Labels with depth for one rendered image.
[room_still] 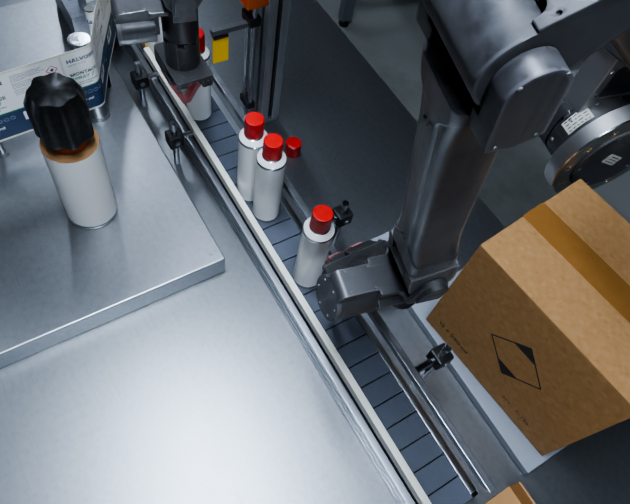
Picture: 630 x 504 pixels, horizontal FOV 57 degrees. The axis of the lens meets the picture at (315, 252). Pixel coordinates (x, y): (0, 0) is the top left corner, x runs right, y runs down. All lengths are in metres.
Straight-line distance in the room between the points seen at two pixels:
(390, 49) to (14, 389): 2.31
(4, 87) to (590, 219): 0.98
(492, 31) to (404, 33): 2.71
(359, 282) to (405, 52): 2.31
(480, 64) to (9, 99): 0.95
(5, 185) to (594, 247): 1.01
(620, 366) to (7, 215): 1.02
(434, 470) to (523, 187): 1.76
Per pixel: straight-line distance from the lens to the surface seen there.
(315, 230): 0.89
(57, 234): 1.12
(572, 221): 0.97
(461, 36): 0.34
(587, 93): 1.02
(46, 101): 0.90
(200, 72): 1.02
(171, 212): 1.12
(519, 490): 1.06
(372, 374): 1.00
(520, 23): 0.32
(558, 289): 0.89
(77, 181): 1.00
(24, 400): 1.06
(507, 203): 2.49
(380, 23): 3.05
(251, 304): 1.07
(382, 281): 0.69
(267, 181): 1.00
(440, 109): 0.39
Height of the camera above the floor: 1.80
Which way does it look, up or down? 59 degrees down
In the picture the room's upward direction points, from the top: 15 degrees clockwise
